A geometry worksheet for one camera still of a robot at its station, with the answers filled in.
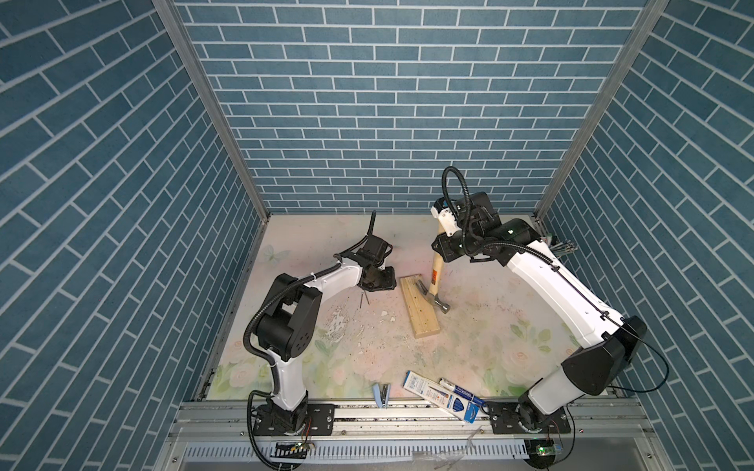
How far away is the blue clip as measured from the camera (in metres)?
0.77

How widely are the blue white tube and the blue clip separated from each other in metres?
0.15

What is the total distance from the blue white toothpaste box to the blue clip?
0.17ft

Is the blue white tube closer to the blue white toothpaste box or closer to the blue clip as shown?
the blue white toothpaste box

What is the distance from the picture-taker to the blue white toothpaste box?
764mm

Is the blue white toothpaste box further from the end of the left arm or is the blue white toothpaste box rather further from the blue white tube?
the end of the left arm

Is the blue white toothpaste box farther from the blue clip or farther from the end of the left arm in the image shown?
the end of the left arm

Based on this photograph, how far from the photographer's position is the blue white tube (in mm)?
776
